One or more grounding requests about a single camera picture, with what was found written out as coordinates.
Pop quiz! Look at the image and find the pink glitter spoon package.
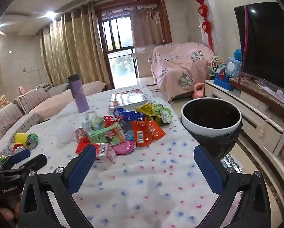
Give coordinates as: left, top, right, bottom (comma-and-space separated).
112, 141, 136, 155

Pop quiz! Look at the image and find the green carton box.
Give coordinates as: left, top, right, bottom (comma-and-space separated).
88, 123, 125, 146

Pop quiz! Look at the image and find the blue plastic snack wrapper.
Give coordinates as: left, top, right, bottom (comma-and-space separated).
113, 108, 146, 123

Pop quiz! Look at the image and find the yellow green snack bag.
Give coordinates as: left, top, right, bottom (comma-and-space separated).
135, 102, 172, 125

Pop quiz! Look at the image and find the white trash bin black liner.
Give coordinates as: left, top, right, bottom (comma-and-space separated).
181, 97, 242, 159

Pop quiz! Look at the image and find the crushed green can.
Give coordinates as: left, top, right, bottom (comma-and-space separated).
26, 133, 39, 150

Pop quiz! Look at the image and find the yellow cup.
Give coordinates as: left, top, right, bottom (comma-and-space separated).
14, 133, 28, 147

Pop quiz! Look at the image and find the crumpled white tissue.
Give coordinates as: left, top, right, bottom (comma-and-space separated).
55, 123, 75, 144

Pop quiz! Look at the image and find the sofa with pink cushions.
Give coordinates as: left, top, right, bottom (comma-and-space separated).
0, 81, 107, 145

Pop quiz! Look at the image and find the red candy tube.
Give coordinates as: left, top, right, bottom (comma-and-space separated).
75, 128, 89, 143

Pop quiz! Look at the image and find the red white small carton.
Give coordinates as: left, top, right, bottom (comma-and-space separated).
76, 142, 116, 164

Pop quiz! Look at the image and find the small teddy bear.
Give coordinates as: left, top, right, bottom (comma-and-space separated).
0, 95, 10, 107

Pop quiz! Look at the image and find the crumpled white green wrapper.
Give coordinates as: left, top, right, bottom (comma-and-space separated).
82, 111, 104, 134

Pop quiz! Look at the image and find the purple water bottle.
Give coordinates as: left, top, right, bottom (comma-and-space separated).
67, 74, 89, 113

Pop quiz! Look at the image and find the red snack bag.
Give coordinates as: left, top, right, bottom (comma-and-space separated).
103, 115, 122, 128

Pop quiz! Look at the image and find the white tv cabinet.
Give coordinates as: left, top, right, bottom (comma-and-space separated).
205, 80, 284, 167

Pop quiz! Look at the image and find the white floral tablecloth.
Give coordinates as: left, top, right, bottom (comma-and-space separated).
0, 84, 242, 228

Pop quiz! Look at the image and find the orange snack bag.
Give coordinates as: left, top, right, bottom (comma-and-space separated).
130, 119, 166, 147

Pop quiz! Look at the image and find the gold curtain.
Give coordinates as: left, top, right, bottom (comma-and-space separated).
38, 3, 110, 86

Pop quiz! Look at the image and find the pink kettlebell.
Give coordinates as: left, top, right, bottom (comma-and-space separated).
192, 83, 205, 99

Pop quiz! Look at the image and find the blue toy machine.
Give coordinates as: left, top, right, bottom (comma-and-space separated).
214, 58, 241, 91

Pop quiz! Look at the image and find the pink hula hoop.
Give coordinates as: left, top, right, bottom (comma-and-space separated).
237, 5, 249, 89

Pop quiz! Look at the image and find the ferris wheel toy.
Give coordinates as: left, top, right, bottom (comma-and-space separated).
208, 56, 224, 77

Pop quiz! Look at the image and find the black flat television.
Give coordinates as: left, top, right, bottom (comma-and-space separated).
234, 2, 284, 89

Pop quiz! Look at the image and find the pink heart furniture cover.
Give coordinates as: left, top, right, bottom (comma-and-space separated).
148, 42, 214, 101

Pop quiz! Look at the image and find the red hanging lantern decoration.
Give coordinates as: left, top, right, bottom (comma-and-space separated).
195, 0, 214, 51

